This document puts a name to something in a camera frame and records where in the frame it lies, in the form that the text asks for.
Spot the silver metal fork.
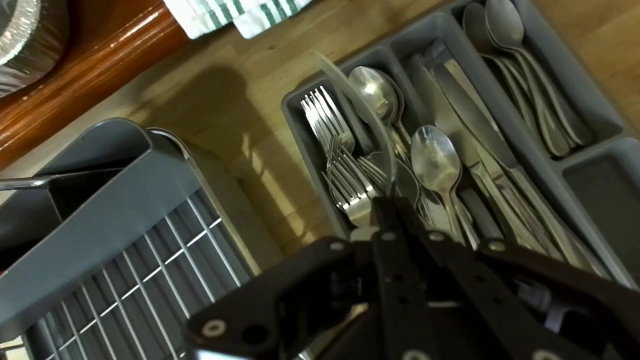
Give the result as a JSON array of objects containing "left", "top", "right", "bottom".
[
  {"left": 309, "top": 47, "right": 401, "bottom": 201},
  {"left": 297, "top": 83, "right": 357, "bottom": 157},
  {"left": 322, "top": 150, "right": 385, "bottom": 232}
]

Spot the small silver teaspoon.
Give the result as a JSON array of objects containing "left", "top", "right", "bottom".
[
  {"left": 459, "top": 0, "right": 575, "bottom": 160},
  {"left": 484, "top": 0, "right": 595, "bottom": 148}
]

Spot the silver table knife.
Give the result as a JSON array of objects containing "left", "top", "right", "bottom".
[
  {"left": 428, "top": 58, "right": 611, "bottom": 278},
  {"left": 405, "top": 45, "right": 568, "bottom": 261}
]

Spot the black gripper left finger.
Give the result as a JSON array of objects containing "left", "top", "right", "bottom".
[{"left": 181, "top": 195, "right": 431, "bottom": 360}]

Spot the silver metal spoon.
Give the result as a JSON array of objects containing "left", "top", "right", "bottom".
[
  {"left": 345, "top": 64, "right": 415, "bottom": 156},
  {"left": 408, "top": 121, "right": 484, "bottom": 252}
]

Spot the gray wire dish rack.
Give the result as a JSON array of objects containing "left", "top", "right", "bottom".
[{"left": 0, "top": 125, "right": 285, "bottom": 360}]

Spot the gray cutlery tray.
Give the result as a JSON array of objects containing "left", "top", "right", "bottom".
[{"left": 280, "top": 0, "right": 640, "bottom": 292}]

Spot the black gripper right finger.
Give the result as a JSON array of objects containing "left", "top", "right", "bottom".
[{"left": 392, "top": 195, "right": 640, "bottom": 360}]

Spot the green striped white towel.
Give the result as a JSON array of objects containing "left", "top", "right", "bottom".
[{"left": 160, "top": 0, "right": 316, "bottom": 40}]

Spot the brown wooden table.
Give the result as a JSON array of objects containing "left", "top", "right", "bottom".
[{"left": 0, "top": 0, "right": 195, "bottom": 172}]

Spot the aluminium foil tray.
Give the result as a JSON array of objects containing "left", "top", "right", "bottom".
[{"left": 0, "top": 0, "right": 71, "bottom": 99}]

